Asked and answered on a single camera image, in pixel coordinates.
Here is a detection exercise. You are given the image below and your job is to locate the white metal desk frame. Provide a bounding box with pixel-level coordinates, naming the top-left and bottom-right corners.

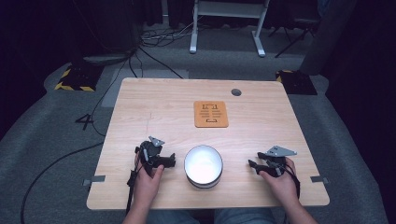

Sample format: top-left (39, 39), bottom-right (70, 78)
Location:
top-left (189, 0), bottom-right (272, 59)

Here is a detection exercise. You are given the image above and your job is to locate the person's leg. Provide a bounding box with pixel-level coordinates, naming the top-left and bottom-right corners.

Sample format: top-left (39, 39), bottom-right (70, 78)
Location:
top-left (145, 210), bottom-right (201, 224)
top-left (214, 206), bottom-right (276, 224)

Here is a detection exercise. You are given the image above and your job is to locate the hand-held gripper cable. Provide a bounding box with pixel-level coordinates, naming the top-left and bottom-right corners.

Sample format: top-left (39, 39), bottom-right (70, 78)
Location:
top-left (125, 167), bottom-right (145, 217)
top-left (278, 159), bottom-right (302, 200)

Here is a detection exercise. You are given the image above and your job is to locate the white bowl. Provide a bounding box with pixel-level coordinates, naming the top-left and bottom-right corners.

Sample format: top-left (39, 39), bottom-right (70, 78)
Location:
top-left (183, 144), bottom-right (224, 190)

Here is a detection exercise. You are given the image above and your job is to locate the bundle of floor cables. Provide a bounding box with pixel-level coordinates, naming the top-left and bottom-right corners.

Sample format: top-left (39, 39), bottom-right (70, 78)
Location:
top-left (139, 18), bottom-right (200, 49)

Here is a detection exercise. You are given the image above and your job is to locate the person's left leg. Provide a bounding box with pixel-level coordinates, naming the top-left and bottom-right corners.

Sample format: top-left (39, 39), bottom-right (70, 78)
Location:
top-left (145, 210), bottom-right (201, 224)

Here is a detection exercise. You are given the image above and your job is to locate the grey tape strip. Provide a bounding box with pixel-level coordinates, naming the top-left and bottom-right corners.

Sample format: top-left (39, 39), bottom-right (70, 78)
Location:
top-left (309, 175), bottom-right (330, 185)
top-left (81, 175), bottom-right (107, 188)

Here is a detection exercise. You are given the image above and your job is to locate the person's right leg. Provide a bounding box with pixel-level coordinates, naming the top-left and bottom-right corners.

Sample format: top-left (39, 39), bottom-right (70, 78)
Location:
top-left (214, 206), bottom-right (276, 224)

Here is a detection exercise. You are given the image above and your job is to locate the person's right hand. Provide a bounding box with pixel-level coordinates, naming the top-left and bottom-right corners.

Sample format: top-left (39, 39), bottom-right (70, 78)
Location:
top-left (259, 157), bottom-right (300, 208)

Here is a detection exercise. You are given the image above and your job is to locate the person's left hand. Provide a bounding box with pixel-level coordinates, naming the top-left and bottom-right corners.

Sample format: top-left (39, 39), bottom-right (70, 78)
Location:
top-left (133, 153), bottom-right (165, 205)

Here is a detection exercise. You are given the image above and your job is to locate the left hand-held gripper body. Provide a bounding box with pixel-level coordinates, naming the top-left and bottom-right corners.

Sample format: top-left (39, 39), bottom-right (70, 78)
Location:
top-left (134, 135), bottom-right (166, 175)

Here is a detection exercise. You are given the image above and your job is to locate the black yellow striped stand base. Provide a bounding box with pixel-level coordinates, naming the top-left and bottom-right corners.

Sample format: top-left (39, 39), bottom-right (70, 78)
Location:
top-left (53, 63), bottom-right (105, 93)

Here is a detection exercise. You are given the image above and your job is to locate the orange square coaster mat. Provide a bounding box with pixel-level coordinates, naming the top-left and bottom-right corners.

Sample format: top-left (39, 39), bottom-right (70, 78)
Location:
top-left (192, 100), bottom-right (230, 129)

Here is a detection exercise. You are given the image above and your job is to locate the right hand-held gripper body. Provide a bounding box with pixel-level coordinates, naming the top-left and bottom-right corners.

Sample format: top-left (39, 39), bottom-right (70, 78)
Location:
top-left (263, 145), bottom-right (298, 178)

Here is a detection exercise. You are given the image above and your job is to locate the left hand-held gripper cable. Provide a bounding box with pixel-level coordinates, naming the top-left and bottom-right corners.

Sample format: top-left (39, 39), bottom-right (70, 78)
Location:
top-left (125, 167), bottom-right (145, 217)

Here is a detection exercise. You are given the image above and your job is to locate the grey curtain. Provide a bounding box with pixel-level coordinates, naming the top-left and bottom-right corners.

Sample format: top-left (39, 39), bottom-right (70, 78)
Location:
top-left (299, 0), bottom-right (359, 77)

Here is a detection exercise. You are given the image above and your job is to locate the right hand-held gripper cable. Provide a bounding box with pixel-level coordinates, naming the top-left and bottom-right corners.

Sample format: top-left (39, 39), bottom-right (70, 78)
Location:
top-left (278, 159), bottom-right (302, 200)

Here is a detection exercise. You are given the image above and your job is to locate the black tripod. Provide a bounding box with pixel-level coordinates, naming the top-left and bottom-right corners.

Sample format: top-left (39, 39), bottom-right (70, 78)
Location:
top-left (267, 17), bottom-right (322, 59)

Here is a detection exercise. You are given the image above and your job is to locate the long black floor cable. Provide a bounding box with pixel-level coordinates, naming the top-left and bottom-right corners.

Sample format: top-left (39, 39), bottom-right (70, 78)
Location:
top-left (20, 46), bottom-right (144, 224)

